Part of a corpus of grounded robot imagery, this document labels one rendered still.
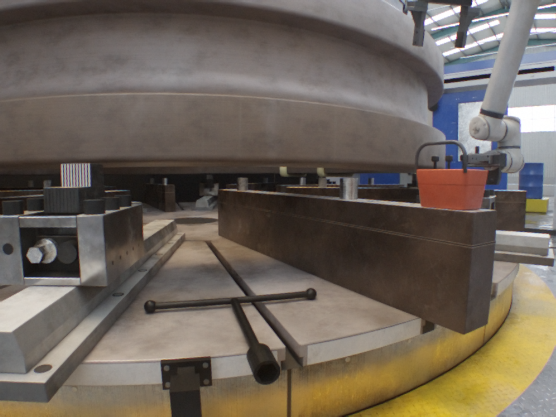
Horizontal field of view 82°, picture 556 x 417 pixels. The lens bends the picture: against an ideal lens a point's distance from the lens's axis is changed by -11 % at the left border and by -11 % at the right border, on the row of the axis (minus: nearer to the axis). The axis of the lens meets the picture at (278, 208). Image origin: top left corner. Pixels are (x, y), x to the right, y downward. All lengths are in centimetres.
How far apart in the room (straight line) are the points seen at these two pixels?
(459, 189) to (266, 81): 98
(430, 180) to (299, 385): 76
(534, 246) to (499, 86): 118
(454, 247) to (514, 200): 247
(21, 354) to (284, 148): 116
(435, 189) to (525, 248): 125
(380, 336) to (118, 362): 78
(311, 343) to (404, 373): 46
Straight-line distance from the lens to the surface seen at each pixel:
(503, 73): 144
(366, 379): 130
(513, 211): 361
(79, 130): 156
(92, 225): 113
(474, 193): 120
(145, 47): 171
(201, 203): 521
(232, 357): 102
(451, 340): 160
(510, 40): 145
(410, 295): 131
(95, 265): 115
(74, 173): 137
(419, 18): 95
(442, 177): 119
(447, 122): 665
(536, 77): 637
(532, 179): 999
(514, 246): 237
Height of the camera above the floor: 78
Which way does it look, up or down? 5 degrees down
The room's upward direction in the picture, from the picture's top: straight up
